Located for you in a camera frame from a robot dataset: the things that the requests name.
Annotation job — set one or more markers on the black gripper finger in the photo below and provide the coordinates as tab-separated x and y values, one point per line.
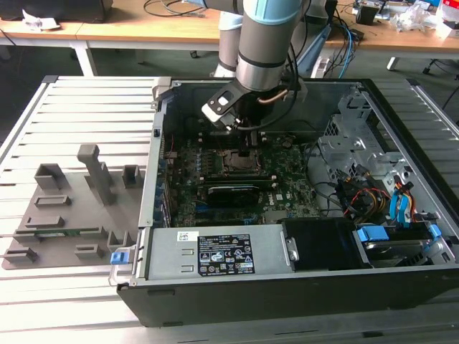
255	139
246	145

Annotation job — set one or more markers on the silver CPU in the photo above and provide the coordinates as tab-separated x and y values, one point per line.
239	164

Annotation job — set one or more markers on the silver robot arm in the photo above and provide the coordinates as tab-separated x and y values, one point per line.
265	46

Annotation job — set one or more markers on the CPU socket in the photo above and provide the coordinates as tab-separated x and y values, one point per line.
244	173

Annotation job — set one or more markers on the black RAM slot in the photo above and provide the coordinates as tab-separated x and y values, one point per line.
236	181
236	177
231	141
229	135
267	186

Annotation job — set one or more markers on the round coin battery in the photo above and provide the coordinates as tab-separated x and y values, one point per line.
285	142

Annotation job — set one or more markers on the black graphics card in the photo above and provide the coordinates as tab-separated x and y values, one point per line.
233	196

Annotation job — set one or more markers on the green motherboard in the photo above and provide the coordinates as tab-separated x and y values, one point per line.
294	179

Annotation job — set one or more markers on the white power strip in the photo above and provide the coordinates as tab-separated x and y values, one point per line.
321	70

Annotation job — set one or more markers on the grey chipset heatsink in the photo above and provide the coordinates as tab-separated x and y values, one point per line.
276	218

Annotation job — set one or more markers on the silver metal drive cage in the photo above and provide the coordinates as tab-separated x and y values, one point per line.
344	150

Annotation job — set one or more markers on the black case clip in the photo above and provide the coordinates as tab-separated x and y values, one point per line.
156	133

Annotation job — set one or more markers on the black plastic shroud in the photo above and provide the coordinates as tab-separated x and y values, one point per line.
319	243

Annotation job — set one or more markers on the wooden office desk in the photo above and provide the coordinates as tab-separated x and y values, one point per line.
150	36
36	34

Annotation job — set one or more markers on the tall black box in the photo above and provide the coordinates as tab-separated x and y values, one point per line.
331	9

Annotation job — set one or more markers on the grey power supply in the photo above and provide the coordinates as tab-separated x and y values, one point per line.
165	247

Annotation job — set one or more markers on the small black box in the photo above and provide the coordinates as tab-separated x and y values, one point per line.
369	16

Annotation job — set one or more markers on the blue disk carrier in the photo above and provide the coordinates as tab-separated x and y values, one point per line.
373	234

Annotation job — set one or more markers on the black PC case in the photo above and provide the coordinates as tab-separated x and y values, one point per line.
287	301

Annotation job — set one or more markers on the blue release latch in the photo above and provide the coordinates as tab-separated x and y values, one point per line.
120	258

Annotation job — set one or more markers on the silver hard disk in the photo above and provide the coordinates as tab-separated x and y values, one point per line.
394	252

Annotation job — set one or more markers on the grey parts rack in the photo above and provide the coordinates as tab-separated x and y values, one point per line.
82	222

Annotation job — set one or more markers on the clear plastic bags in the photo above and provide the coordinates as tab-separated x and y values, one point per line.
412	18

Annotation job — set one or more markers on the green RAM stick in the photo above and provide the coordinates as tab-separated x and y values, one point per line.
68	233

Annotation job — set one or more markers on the large black device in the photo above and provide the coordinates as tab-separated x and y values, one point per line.
71	9

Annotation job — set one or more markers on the red white carton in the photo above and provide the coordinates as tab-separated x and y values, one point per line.
450	14

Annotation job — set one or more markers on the crumpled white paper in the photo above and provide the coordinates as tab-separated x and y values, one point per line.
36	21

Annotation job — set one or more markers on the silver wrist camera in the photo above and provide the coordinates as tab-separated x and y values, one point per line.
215	114

